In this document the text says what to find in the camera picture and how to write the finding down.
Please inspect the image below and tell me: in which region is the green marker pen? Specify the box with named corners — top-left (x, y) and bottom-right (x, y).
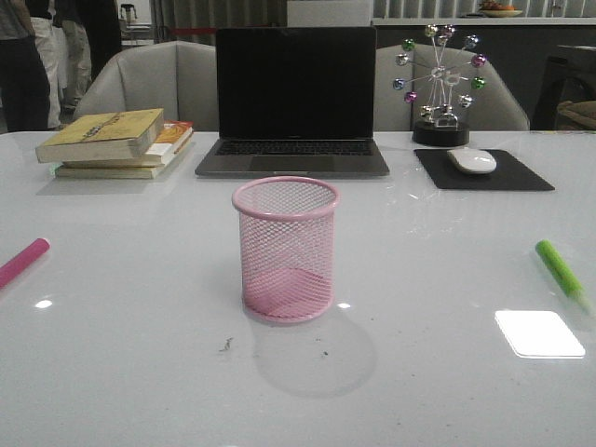
top-left (535, 239), bottom-right (595, 315)

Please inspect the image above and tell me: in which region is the pink marker pen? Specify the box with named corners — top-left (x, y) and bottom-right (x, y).
top-left (1, 237), bottom-right (50, 288)

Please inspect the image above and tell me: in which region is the pink mesh pen holder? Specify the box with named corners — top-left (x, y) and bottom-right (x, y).
top-left (232, 176), bottom-right (340, 323)

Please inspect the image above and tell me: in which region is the grey open laptop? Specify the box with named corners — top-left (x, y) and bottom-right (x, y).
top-left (196, 26), bottom-right (389, 178)

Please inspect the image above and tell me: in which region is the bottom cream book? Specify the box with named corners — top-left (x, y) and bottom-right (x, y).
top-left (54, 138), bottom-right (190, 180)

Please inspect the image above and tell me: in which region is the orange middle book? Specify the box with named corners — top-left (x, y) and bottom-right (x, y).
top-left (63, 120), bottom-right (194, 169)

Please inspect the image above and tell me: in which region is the grey right armchair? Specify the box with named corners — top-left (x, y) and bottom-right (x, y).
top-left (373, 43), bottom-right (529, 131)

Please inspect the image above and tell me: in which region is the grey armchair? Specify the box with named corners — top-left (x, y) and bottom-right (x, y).
top-left (373, 43), bottom-right (529, 131)
top-left (74, 41), bottom-right (219, 131)

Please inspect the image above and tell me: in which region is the grey left armchair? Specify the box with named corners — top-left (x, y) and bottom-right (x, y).
top-left (74, 41), bottom-right (219, 131)

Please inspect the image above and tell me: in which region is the white computer mouse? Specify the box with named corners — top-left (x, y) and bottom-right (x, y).
top-left (446, 147), bottom-right (497, 174)

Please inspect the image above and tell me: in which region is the yellow top book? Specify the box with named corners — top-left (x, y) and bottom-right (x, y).
top-left (35, 108), bottom-right (165, 163)

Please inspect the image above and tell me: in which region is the ferris wheel desk toy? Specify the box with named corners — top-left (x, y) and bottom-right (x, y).
top-left (392, 23), bottom-right (488, 147)

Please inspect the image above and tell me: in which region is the black mouse pad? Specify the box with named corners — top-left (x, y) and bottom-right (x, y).
top-left (414, 149), bottom-right (555, 192)

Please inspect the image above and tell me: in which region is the fruit bowl on counter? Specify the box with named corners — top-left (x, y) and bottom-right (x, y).
top-left (479, 0), bottom-right (522, 18)

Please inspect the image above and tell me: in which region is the person in dark trousers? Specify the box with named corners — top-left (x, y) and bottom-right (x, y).
top-left (1, 1), bottom-right (50, 132)

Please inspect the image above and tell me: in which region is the person in white trousers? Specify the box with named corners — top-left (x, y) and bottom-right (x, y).
top-left (25, 0), bottom-right (61, 129)

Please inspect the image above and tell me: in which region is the dark wooden side chair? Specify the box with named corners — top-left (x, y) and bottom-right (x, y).
top-left (531, 45), bottom-right (595, 130)

